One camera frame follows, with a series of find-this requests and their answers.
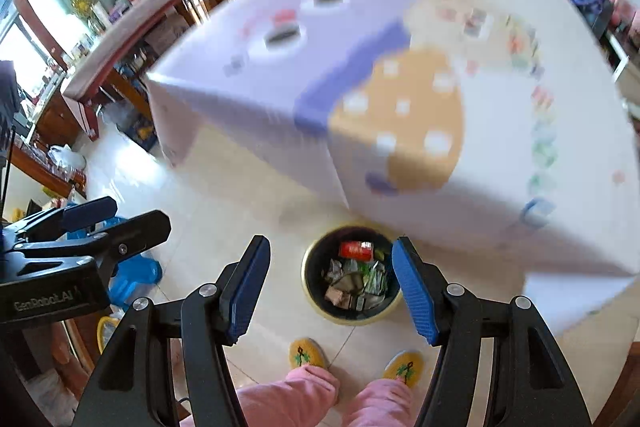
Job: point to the person's left pink trouser leg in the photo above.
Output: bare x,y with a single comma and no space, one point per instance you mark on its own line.
290,399

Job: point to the person's right pink trouser leg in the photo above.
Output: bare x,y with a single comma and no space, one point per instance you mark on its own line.
385,404

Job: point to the white plastic bag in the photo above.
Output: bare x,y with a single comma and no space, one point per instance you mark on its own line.
65,157

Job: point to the small red printed packet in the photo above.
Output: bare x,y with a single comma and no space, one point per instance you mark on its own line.
356,250

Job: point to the black round trash bin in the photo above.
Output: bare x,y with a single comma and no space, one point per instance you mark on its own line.
350,318

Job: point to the purple backpack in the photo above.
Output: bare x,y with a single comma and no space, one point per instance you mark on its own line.
592,2

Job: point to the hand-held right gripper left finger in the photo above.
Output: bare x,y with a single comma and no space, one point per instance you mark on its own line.
245,292

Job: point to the pile of crumpled wrappers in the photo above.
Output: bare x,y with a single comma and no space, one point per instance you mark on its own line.
355,287

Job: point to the person's pink trouser leg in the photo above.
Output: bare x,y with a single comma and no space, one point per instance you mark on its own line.
385,404
290,399

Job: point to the blue plastic stool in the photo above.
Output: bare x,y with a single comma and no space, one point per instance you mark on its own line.
135,274

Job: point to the yellow embroidered slipper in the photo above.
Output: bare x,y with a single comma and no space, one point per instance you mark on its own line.
307,354
404,367

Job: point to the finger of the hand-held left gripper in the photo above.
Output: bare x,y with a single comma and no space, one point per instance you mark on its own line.
140,232
85,214

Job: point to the pastel printed tablecloth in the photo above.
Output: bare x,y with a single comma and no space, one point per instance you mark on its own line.
400,132

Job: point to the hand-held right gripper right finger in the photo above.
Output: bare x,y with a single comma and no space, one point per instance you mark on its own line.
415,292

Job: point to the wooden dining table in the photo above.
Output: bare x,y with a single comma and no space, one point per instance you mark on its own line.
150,22

